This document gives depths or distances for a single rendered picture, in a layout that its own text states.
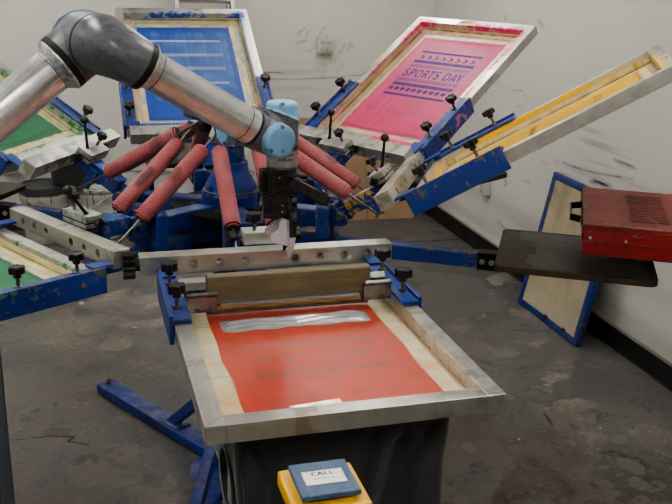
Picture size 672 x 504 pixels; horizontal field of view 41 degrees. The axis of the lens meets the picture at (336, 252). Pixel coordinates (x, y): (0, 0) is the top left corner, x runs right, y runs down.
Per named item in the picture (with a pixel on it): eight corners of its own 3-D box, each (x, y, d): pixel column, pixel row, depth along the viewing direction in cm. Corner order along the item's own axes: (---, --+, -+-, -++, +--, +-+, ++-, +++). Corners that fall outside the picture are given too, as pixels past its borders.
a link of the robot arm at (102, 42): (106, 4, 161) (309, 126, 190) (87, 1, 170) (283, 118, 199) (77, 62, 161) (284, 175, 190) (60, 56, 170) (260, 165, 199)
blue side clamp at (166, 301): (192, 343, 206) (191, 314, 204) (170, 345, 205) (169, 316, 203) (177, 297, 233) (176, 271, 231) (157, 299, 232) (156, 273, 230)
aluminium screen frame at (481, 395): (504, 411, 176) (506, 393, 175) (205, 446, 161) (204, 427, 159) (377, 278, 248) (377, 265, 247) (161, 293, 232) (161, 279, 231)
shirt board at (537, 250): (644, 265, 292) (648, 241, 289) (655, 309, 255) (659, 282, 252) (251, 226, 322) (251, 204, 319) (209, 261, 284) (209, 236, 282)
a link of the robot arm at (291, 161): (294, 145, 214) (302, 152, 206) (293, 164, 215) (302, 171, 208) (263, 145, 212) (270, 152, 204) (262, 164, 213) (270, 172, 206)
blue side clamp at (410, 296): (420, 323, 221) (422, 296, 219) (401, 325, 220) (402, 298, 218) (381, 282, 248) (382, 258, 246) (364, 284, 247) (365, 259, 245)
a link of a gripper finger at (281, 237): (269, 257, 214) (267, 218, 213) (293, 256, 216) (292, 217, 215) (271, 259, 211) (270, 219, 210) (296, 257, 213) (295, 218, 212)
